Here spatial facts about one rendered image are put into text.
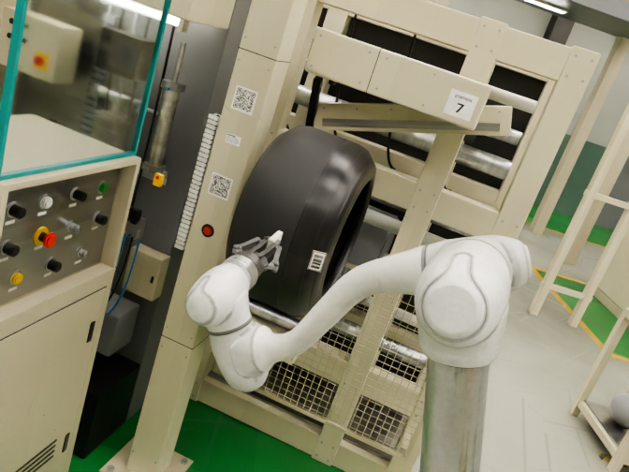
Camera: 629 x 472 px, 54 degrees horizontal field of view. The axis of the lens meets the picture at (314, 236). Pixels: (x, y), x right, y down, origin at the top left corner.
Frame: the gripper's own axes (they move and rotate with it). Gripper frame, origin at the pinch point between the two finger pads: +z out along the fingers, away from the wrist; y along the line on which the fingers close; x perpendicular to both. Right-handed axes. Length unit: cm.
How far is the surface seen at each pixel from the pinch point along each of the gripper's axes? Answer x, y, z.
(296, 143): -17.7, 9.5, 28.4
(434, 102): -36, -22, 63
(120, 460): 126, 41, 17
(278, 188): -7.7, 7.3, 15.3
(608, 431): 139, -177, 199
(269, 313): 35.8, 0.8, 19.6
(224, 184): 4.9, 30.2, 31.4
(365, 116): -21, 1, 75
